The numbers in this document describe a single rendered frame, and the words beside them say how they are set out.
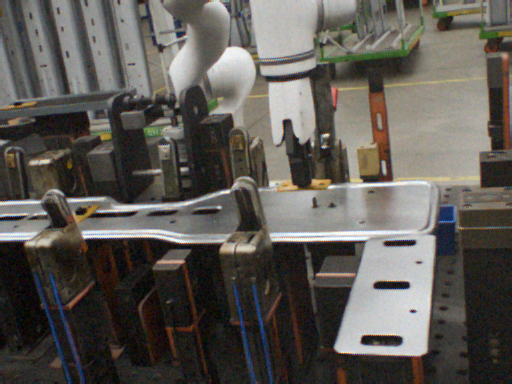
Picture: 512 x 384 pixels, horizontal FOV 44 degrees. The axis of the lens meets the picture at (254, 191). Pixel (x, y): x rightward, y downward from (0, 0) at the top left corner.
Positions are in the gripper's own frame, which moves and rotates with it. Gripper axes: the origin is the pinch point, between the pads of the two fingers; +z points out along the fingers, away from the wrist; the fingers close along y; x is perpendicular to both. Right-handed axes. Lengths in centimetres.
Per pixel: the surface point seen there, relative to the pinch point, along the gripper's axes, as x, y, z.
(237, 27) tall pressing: -267, -771, 48
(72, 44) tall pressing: -298, -404, 9
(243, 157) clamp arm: -16.7, -19.5, 3.4
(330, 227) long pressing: 4.2, 3.8, 8.5
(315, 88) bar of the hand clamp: -0.8, -20.5, -8.6
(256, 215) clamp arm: -4.5, 12.4, 2.3
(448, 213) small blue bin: 20, -53, 31
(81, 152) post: -56, -25, 1
